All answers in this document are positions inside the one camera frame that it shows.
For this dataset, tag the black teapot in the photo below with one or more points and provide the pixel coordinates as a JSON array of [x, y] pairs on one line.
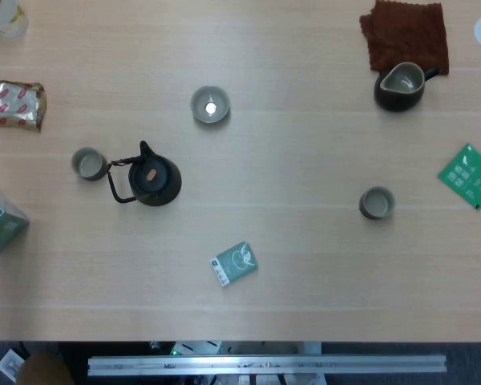
[[156, 188]]

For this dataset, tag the small dark ceramic teacup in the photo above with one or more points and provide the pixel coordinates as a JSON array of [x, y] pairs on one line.
[[89, 164], [377, 202]]

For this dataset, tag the small green tea box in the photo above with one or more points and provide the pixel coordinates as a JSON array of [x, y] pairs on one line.
[[234, 264]]

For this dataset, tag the wide grey tea bowl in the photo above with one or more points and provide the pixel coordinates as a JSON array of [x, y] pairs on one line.
[[202, 108]]

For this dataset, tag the dark ceramic pitcher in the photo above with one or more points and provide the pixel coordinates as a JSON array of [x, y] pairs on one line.
[[397, 100]]

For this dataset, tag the brown cloth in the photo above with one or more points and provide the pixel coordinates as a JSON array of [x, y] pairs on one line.
[[405, 36]]

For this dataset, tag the flat green tea sachet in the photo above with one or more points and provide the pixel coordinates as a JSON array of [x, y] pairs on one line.
[[469, 176]]

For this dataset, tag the large green tea box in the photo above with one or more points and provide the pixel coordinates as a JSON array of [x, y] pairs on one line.
[[4, 224]]

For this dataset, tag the foil bag with red print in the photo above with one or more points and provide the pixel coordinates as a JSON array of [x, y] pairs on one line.
[[8, 106]]

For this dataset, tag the orange stool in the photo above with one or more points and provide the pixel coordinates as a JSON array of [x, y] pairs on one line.
[[40, 371]]

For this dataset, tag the white floor socket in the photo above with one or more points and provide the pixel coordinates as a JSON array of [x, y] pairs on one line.
[[10, 365]]

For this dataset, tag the clear bottle with cork cap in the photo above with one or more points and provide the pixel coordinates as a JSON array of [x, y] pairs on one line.
[[8, 20]]

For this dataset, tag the aluminium rail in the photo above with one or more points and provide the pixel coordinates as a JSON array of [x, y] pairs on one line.
[[264, 365]]

